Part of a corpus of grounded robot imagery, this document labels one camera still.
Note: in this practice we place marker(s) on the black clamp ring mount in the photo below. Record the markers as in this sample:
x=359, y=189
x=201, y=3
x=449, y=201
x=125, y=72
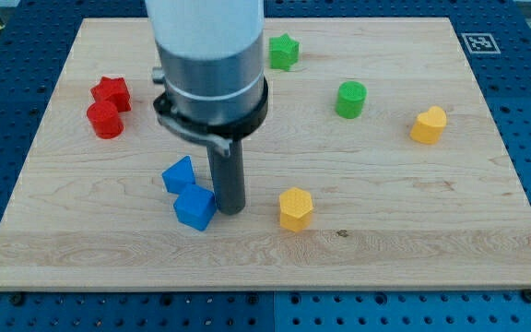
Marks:
x=219, y=137

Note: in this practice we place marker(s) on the white fiducial marker tag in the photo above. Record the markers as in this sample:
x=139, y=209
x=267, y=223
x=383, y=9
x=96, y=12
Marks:
x=480, y=43

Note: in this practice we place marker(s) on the red star block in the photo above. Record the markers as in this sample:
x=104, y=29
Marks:
x=113, y=90

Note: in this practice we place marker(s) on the blue triangle block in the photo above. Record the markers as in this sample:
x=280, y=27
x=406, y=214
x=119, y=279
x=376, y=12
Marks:
x=179, y=175

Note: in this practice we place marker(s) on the light wooden board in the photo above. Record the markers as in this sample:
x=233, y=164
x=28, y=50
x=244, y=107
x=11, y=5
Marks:
x=389, y=213

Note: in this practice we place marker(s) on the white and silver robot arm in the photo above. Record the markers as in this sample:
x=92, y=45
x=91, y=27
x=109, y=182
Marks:
x=212, y=69

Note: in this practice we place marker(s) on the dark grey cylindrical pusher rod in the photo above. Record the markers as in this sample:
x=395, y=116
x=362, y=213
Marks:
x=228, y=179

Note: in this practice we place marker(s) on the red cylinder block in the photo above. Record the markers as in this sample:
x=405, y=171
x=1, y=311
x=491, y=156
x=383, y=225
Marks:
x=104, y=119

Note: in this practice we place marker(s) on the green cylinder block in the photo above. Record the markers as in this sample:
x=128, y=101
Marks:
x=351, y=96

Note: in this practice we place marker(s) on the blue cube block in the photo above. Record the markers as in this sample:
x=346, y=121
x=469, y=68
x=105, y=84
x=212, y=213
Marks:
x=195, y=207

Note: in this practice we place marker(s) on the yellow heart block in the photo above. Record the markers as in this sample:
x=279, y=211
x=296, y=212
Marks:
x=429, y=126

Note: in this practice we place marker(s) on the green star block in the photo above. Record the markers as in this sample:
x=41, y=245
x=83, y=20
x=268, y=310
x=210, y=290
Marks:
x=283, y=52

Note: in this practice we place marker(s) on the yellow hexagon block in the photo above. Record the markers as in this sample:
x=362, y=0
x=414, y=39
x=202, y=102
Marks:
x=295, y=209

